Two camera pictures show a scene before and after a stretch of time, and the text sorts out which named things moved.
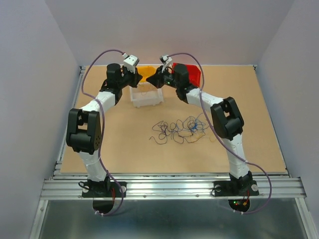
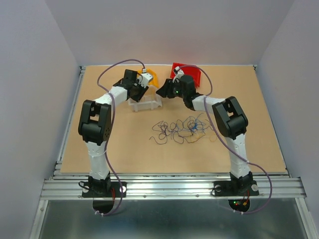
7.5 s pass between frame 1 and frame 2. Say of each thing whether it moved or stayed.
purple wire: stayed
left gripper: moved
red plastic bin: stayed
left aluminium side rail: stayed
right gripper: moved
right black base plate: stayed
